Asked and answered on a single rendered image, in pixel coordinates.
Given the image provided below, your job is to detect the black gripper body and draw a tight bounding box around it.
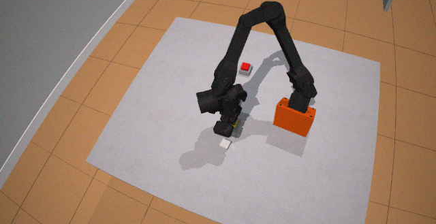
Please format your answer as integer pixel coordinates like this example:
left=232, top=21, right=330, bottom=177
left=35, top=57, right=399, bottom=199
left=213, top=91, right=247, bottom=138

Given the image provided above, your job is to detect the red button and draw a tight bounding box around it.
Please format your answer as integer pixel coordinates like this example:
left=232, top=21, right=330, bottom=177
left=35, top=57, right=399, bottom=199
left=239, top=63, right=252, bottom=76

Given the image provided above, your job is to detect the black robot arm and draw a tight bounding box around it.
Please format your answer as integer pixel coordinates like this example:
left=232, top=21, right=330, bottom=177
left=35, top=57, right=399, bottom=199
left=196, top=1, right=317, bottom=115

